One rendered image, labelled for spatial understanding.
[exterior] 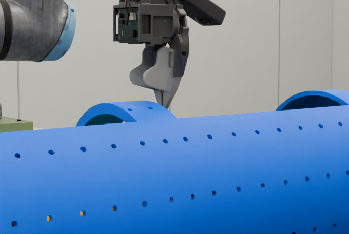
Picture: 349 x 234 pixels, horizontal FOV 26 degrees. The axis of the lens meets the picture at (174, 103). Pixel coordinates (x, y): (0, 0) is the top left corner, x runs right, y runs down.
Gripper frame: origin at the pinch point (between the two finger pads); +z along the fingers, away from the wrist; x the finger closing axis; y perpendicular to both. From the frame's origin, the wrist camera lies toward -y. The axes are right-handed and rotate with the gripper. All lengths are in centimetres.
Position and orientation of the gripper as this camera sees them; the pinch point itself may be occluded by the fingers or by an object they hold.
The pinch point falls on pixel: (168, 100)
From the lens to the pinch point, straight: 110.3
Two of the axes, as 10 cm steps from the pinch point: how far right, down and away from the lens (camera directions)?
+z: 0.0, 10.0, 0.9
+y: -8.2, 0.5, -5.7
